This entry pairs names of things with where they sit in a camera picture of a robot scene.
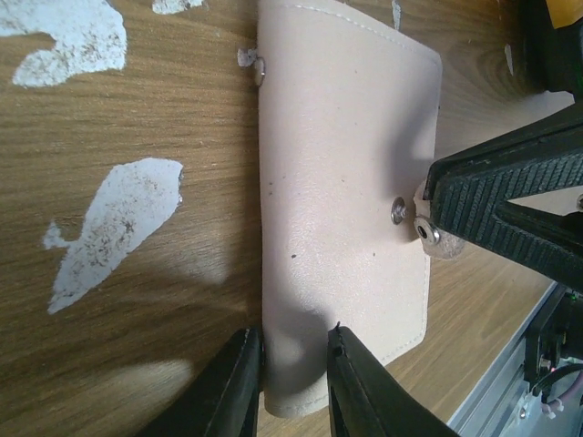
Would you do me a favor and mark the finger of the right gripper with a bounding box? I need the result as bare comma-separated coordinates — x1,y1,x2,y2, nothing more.
430,101,582,173
424,149,582,290

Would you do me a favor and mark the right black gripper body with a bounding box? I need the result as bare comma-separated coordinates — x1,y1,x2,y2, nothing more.
519,1,582,100

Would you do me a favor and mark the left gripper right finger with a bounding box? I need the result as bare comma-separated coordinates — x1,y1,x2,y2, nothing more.
327,324,456,437

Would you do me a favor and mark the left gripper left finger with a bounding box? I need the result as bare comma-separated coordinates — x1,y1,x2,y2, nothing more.
138,328,263,436

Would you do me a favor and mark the orange card bin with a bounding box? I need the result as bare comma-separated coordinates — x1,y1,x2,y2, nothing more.
546,0,583,29

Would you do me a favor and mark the aluminium front rail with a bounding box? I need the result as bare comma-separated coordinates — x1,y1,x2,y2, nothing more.
448,283,582,436

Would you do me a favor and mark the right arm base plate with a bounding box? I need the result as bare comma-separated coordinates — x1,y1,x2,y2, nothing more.
524,285,582,396

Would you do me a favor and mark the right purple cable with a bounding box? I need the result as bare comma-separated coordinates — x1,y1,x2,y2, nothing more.
541,372,583,420

